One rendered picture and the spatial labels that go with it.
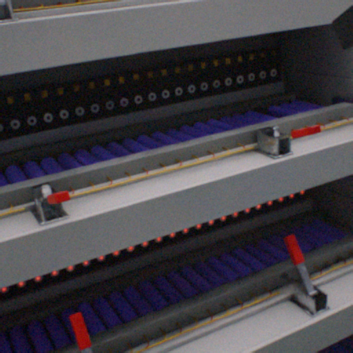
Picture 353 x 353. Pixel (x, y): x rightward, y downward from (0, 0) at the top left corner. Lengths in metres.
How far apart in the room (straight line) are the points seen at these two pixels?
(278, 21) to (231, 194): 0.21
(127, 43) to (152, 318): 0.30
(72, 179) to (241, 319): 0.26
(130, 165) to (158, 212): 0.07
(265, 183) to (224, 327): 0.17
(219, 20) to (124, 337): 0.36
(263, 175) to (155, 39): 0.19
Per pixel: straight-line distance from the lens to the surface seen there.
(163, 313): 0.59
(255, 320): 0.61
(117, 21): 0.52
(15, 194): 0.51
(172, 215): 0.52
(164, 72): 0.69
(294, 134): 0.55
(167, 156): 0.56
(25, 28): 0.50
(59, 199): 0.42
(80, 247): 0.49
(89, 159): 0.57
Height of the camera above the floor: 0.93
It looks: 3 degrees down
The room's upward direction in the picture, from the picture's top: 14 degrees counter-clockwise
